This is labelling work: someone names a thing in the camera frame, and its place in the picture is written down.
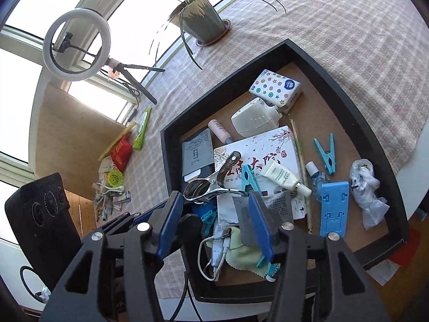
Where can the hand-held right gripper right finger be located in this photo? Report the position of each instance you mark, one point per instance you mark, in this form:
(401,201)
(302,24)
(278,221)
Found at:
(261,228)

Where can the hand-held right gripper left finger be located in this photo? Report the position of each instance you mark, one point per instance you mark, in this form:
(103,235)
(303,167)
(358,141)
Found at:
(169,221)

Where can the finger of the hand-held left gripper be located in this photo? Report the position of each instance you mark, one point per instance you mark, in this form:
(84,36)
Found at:
(191,224)
(134,218)

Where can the black rectangular tray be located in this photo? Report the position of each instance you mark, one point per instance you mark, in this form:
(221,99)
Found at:
(171,161)

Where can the red fabric pouch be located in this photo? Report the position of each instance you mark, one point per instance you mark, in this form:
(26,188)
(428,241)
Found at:
(120,154)

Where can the plaid cloth covered desktop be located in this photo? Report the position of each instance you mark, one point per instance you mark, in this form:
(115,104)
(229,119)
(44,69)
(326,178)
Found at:
(335,40)

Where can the grey foil sachet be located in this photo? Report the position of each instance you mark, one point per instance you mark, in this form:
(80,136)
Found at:
(246,228)

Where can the small teal claw clip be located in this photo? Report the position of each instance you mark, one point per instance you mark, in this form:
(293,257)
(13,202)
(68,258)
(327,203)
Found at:
(209,219)

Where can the pale pink lip balm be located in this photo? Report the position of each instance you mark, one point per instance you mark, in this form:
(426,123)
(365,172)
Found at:
(121,198)

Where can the light green cleaning cloth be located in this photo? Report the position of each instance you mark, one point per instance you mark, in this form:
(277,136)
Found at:
(238,251)

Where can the teal plastic clip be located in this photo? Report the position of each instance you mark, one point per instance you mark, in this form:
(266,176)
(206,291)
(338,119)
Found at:
(261,261)

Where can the teal printed small tube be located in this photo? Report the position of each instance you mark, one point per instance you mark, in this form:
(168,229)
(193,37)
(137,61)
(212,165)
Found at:
(100,213)

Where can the pine plank panel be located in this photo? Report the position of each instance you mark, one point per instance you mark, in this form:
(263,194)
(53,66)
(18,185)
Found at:
(78,211)

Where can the white paper card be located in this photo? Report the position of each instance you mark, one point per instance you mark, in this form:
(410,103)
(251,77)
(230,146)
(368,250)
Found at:
(228,208)

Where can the yellow-green round mesh item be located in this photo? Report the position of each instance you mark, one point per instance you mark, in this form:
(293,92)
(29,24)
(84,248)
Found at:
(115,178)

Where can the silver metal bulldog clip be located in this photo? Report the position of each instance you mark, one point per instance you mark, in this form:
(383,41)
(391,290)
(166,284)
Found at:
(207,182)

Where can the light blue clothes peg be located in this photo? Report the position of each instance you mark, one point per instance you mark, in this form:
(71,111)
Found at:
(249,179)
(326,156)

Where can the white cream tube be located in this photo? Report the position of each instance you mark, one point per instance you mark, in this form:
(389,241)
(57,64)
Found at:
(280,174)

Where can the dark grey card sleeve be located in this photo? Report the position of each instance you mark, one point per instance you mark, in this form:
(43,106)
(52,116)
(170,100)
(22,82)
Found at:
(196,154)

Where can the small clear bottle white cap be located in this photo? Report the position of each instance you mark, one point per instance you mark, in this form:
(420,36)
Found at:
(313,171)

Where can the yellow paper chopstick wrapper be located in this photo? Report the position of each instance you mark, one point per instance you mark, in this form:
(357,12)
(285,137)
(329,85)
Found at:
(117,142)

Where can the blue folding phone stand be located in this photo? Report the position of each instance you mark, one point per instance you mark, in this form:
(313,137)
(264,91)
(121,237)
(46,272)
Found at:
(335,201)

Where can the cherry blossom printed box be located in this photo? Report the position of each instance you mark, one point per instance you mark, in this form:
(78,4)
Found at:
(268,147)

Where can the green squeeze tube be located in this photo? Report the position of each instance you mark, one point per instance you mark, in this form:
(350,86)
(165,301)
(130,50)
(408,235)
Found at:
(140,137)

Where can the light wooden board panel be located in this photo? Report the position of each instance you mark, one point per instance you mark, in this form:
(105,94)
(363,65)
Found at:
(73,134)

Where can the pale wrapped chopsticks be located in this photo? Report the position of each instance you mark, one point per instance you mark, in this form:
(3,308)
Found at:
(298,141)

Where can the pink lip gloss tube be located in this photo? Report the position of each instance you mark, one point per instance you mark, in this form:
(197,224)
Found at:
(218,129)

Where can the cream ribbed plug-in device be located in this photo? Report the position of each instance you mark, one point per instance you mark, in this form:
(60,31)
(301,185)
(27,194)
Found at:
(251,119)

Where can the white plastic bag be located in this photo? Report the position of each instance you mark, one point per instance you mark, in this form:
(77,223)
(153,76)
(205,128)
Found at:
(367,187)

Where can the white paper sheet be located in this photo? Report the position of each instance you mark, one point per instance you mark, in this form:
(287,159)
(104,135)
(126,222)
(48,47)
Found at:
(385,271)

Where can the white star print tissue pack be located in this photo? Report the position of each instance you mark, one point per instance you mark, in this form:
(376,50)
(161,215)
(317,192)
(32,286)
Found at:
(271,87)

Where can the red paper sheet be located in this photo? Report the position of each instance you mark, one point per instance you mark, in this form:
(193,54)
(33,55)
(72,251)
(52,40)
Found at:
(405,248)

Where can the round red pot saucer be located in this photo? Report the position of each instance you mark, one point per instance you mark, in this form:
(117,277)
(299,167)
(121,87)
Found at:
(205,43)

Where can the potted spider plant grey pot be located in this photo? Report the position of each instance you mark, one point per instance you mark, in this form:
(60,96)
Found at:
(201,20)

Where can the white window frame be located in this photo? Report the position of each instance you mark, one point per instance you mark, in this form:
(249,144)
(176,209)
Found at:
(20,35)

